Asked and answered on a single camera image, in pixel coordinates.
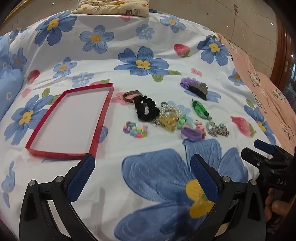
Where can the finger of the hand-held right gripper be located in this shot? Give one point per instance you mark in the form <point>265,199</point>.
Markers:
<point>252,156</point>
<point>262,144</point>

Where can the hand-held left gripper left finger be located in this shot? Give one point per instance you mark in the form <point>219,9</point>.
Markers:
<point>83,171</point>

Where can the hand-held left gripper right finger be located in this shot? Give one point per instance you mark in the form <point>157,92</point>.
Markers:
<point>205,178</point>

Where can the red shallow box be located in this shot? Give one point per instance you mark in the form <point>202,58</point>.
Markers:
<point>69,120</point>

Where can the yellow hair claw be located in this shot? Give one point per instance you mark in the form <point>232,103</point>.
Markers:
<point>168,120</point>

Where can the green knitted hair clip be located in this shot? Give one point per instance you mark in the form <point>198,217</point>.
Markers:
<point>200,109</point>

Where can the black scrunchie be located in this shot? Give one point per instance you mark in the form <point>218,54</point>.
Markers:
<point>140,109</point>

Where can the person's right hand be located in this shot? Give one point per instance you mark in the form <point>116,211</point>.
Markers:
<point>276,206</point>

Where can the pink printed blanket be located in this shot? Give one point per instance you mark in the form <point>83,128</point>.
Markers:
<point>261,92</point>

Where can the pink figure hair clip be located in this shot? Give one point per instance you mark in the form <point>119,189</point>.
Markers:
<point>198,125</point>

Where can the purple flower hair claw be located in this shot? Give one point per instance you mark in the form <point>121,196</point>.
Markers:
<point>196,89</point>

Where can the blue pillow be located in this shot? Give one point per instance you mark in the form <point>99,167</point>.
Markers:
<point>9,88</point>

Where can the blue floral bed sheet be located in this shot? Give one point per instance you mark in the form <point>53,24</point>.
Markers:
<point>148,69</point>

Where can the floor socket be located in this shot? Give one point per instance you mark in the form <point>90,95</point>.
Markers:
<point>236,8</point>

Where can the cream printed pillow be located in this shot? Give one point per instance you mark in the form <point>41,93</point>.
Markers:
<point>111,8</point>

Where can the wooden furniture frame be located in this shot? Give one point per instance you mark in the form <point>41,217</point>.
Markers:
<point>281,58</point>

